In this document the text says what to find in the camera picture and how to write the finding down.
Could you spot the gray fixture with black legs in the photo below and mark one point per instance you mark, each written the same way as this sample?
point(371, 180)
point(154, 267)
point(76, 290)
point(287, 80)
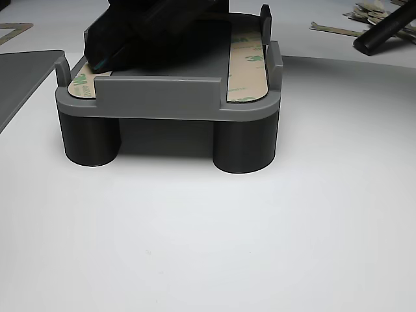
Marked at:
point(162, 107)

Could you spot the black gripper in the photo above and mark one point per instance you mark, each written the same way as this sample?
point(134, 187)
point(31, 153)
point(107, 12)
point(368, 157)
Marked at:
point(185, 13)

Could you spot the dark gray upright tab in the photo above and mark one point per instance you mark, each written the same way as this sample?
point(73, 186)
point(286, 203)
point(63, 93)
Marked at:
point(266, 26)

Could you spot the gray mat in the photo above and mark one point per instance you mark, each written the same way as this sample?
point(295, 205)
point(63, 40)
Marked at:
point(19, 81)

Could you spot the peeled liner scrap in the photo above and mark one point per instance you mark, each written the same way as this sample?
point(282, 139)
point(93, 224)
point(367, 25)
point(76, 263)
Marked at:
point(408, 32)
point(367, 11)

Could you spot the tan 3M tape liner frame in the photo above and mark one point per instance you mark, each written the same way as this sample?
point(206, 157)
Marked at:
point(247, 74)

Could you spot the black cylindrical rod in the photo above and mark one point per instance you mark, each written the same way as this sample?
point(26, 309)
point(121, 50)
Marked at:
point(383, 31)

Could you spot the long peeled liner strip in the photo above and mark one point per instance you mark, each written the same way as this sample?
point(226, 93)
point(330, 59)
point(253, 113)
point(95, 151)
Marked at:
point(338, 31)

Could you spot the empty tan liner frame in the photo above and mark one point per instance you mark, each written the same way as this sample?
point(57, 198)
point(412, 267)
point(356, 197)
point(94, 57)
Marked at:
point(24, 28)

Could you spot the black grainy plate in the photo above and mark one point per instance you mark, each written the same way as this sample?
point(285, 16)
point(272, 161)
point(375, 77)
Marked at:
point(214, 45)

